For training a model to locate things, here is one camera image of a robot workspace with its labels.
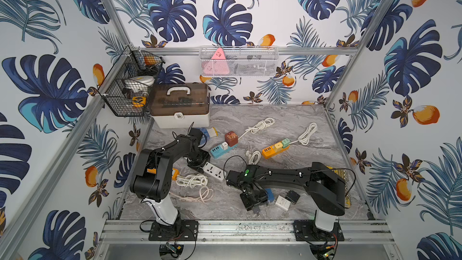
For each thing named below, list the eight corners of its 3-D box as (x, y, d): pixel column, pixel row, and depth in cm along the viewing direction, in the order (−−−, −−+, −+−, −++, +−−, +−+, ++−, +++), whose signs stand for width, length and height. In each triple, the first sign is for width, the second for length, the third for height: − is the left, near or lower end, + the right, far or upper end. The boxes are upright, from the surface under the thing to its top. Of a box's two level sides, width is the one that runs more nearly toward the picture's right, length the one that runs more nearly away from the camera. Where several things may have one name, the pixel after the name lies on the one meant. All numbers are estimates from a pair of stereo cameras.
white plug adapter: (274, 204, 83) (275, 203, 81) (277, 196, 86) (278, 194, 83) (287, 211, 82) (288, 209, 79) (289, 202, 84) (291, 201, 82)
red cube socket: (229, 150, 101) (229, 141, 94) (224, 142, 104) (224, 133, 97) (238, 145, 103) (239, 137, 96) (233, 138, 106) (233, 129, 99)
